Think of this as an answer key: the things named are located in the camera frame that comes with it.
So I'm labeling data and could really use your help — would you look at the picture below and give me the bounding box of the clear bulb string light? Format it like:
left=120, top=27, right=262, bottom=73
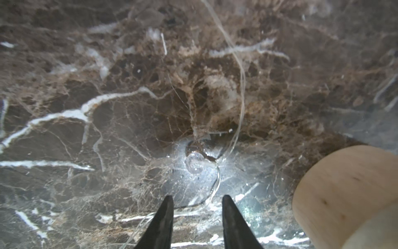
left=119, top=0, right=247, bottom=249

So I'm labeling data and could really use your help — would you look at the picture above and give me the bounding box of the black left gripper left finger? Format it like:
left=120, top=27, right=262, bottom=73
left=135, top=196, right=174, bottom=249

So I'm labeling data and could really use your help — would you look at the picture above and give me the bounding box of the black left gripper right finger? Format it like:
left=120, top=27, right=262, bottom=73
left=222, top=195, right=263, bottom=249

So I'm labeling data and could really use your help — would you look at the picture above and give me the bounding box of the green artificial christmas tree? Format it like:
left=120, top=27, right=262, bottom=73
left=292, top=145, right=398, bottom=249

